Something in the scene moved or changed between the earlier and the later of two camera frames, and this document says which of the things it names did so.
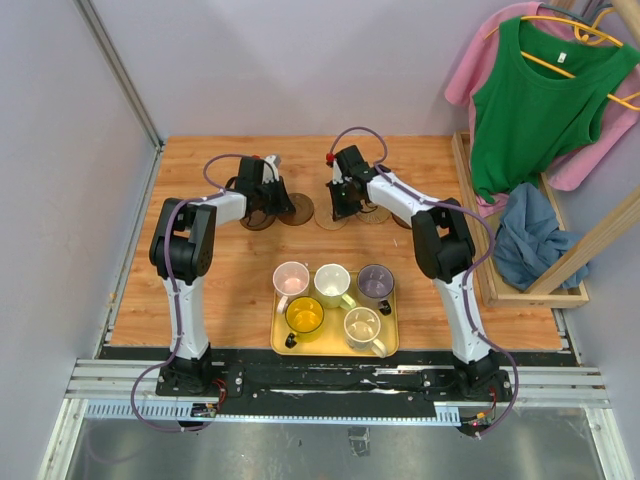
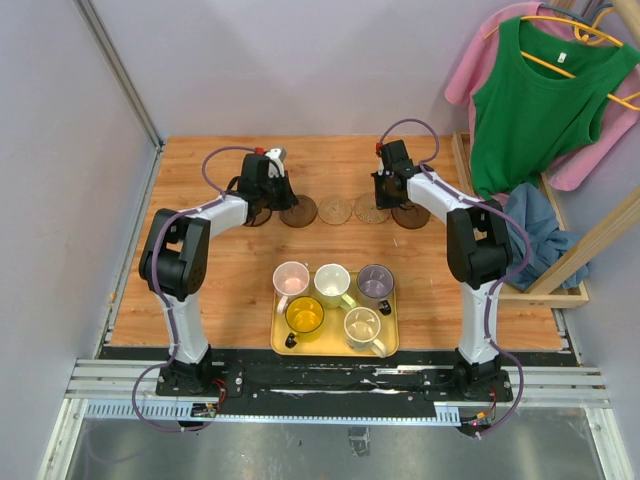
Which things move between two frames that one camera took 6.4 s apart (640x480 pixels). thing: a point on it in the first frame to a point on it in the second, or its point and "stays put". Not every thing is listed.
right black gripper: x=339 y=209 to x=383 y=203
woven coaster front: x=376 y=216 stays put
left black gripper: x=284 y=203 stays put
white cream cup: x=331 y=281 stays put
